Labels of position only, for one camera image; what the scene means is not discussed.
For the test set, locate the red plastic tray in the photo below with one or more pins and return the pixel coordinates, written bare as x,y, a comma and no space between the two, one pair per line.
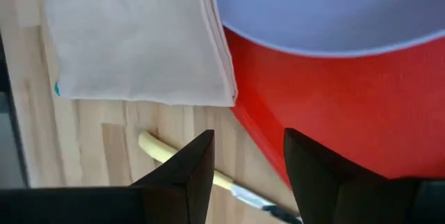
347,112

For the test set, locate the beige cloth napkin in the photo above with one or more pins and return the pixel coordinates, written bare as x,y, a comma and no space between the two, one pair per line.
139,39

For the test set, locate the black aluminium table frame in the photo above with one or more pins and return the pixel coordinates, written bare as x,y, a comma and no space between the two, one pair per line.
4,74

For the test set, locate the lavender plastic plate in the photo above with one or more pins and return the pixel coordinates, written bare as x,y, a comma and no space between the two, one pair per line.
330,8

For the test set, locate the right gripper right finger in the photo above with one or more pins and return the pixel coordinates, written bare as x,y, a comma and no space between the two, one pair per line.
347,199

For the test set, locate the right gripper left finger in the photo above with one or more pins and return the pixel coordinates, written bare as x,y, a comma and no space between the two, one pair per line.
139,206

